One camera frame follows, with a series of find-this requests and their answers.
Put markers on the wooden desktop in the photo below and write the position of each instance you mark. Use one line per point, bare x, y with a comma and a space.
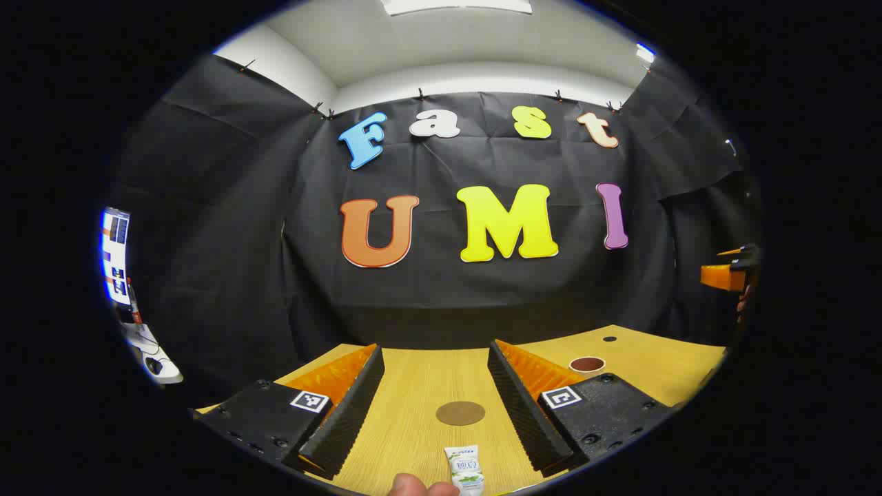
413, 386

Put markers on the bright screen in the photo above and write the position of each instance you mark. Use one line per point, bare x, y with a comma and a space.
115, 255

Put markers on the white side table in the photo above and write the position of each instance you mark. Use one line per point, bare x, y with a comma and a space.
153, 358

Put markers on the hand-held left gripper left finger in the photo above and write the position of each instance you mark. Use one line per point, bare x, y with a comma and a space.
348, 420

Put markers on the beige cup with brown inside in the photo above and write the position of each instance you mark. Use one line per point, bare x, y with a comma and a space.
587, 364

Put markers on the small red object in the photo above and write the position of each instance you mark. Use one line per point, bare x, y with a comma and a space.
135, 306

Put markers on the ceiling light panel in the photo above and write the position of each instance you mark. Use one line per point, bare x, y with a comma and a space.
645, 53
455, 5

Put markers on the black backdrop cloth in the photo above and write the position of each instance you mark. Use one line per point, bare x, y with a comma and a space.
275, 207

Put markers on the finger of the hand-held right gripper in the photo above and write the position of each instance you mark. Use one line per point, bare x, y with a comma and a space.
720, 277

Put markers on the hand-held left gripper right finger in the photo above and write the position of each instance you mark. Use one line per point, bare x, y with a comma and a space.
524, 413

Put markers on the round brown coaster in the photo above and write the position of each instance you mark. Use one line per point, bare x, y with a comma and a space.
460, 413

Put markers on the white toothpaste tube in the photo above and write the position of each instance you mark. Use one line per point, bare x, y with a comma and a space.
465, 465

